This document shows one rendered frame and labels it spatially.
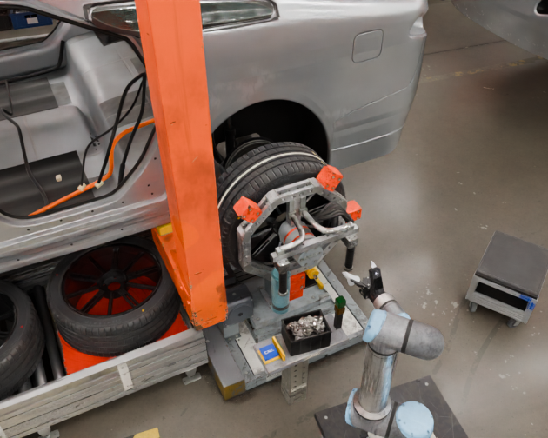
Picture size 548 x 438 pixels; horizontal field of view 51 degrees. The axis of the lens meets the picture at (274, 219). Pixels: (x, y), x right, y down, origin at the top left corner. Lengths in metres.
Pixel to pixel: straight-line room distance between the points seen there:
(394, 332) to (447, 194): 2.58
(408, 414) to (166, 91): 1.53
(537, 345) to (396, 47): 1.84
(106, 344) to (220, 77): 1.38
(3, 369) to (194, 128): 1.51
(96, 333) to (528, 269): 2.33
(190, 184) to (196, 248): 0.33
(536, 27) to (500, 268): 1.86
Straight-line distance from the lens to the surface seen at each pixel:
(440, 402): 2.92
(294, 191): 2.53
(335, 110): 3.01
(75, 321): 2.97
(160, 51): 1.86
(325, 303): 3.35
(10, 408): 2.97
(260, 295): 3.28
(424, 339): 1.97
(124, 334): 2.93
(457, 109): 5.43
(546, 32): 4.57
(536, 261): 3.61
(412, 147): 4.84
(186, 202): 2.21
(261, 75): 2.69
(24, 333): 3.01
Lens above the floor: 2.75
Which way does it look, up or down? 43 degrees down
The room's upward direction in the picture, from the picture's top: straight up
